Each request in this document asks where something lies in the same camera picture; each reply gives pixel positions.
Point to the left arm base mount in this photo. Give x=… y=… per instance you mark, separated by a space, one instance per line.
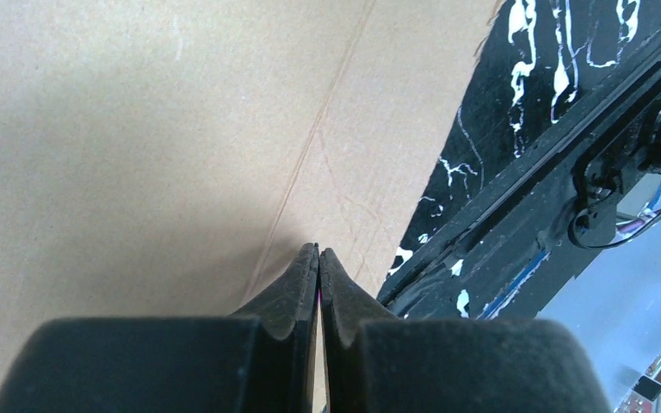
x=607 y=172

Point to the brown cardboard box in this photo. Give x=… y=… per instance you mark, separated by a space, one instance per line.
x=169 y=158

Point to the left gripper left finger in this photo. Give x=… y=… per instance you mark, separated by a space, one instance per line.
x=260 y=358

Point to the aluminium table frame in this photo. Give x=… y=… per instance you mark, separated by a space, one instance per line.
x=489 y=237

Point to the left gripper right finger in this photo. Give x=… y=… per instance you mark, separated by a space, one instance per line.
x=377 y=362

